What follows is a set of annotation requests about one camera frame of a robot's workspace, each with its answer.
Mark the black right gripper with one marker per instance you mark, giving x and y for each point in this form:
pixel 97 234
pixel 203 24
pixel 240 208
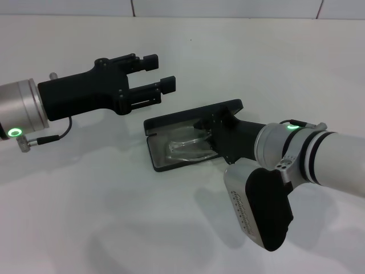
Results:
pixel 236 140

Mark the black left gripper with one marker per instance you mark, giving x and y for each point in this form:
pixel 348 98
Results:
pixel 85 91

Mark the clear white glasses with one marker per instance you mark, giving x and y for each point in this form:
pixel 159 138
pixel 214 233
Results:
pixel 182 145

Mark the black glasses case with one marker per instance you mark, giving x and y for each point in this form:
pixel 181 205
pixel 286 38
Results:
pixel 176 120

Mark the silver cylindrical connector stub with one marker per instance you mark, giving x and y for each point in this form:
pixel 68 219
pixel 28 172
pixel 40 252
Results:
pixel 53 76

